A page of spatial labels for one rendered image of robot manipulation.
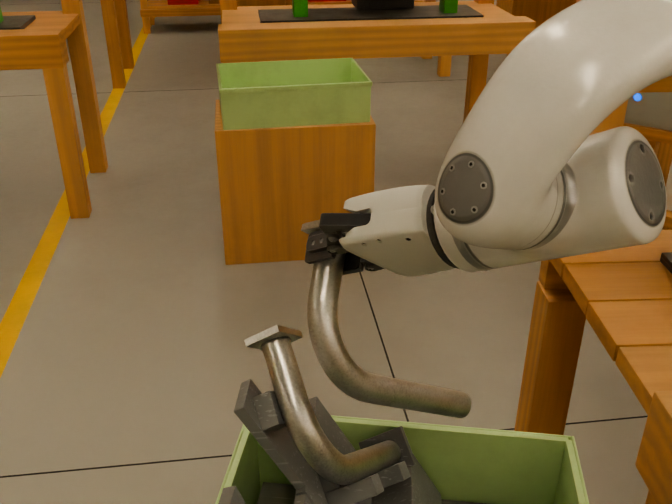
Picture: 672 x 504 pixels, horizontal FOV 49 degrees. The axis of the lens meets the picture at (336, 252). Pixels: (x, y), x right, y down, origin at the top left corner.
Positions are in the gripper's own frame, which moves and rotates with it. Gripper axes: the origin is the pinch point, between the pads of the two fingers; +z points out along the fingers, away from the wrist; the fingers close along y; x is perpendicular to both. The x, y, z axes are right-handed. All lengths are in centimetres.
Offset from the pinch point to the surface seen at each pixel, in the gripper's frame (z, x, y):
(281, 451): 7.3, 19.3, -3.1
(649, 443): -1, 8, -66
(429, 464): 11.8, 16.7, -31.3
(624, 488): 53, 6, -166
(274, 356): 5.8, 10.6, 1.0
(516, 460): 2.7, 14.8, -37.3
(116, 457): 161, 18, -63
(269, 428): 6.2, 17.5, -0.3
